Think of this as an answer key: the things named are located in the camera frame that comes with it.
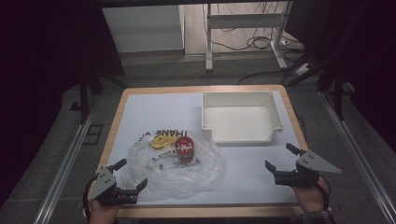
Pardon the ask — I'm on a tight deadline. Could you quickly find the aluminium floor rail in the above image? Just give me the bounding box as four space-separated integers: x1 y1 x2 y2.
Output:
319 91 396 224
33 96 101 224

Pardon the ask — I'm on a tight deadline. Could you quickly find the tangle of black floor cables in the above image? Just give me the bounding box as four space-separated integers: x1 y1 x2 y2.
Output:
202 3 304 54

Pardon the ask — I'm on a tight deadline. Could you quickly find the person's right hand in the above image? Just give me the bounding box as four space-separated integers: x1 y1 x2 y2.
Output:
292 176 331 215

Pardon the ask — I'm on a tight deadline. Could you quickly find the red can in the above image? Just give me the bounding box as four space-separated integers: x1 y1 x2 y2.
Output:
175 135 196 163

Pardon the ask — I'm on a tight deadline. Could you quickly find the person's left hand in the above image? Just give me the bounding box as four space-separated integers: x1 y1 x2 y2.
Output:
88 199 122 224

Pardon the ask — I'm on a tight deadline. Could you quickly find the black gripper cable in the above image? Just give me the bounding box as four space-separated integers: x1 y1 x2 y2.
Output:
81 175 98 218
313 174 332 211

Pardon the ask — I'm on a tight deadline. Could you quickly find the clear plastic bag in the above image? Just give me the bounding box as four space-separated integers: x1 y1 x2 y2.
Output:
121 130 226 202

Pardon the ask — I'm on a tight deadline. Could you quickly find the yellow snack packet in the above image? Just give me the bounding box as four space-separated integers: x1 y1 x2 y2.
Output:
149 133 179 149

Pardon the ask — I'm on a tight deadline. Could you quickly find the white cabinet panel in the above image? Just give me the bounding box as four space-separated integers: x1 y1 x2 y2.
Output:
102 4 186 53

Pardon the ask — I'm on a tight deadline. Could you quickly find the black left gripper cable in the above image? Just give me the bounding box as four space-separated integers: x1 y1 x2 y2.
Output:
81 175 98 218

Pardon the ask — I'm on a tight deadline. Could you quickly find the wooden table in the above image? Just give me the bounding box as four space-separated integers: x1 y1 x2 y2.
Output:
98 84 310 218

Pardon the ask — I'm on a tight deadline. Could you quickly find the white power strip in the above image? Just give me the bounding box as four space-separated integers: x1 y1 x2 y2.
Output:
293 63 312 76

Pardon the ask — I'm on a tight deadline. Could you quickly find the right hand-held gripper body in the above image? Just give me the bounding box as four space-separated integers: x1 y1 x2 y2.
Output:
273 150 342 189

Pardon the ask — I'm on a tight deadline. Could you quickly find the white plastic box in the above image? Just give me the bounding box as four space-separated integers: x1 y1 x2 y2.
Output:
201 91 284 147

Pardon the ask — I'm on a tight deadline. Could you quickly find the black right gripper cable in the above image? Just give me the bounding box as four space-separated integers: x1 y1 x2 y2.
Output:
313 174 332 211

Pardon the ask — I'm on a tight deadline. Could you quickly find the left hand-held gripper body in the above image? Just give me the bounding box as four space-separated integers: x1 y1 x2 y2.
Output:
88 167 139 206

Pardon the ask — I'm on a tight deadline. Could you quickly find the black floor plate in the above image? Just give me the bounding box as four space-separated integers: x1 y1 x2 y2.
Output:
82 123 105 146

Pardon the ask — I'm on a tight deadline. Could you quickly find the white table mat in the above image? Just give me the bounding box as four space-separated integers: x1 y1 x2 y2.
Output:
106 91 304 206

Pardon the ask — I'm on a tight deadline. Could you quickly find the white metal desk frame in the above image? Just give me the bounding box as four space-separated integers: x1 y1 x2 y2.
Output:
205 2 293 73

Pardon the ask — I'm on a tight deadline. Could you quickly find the black stand leg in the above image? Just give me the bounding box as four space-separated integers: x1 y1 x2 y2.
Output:
78 73 106 125

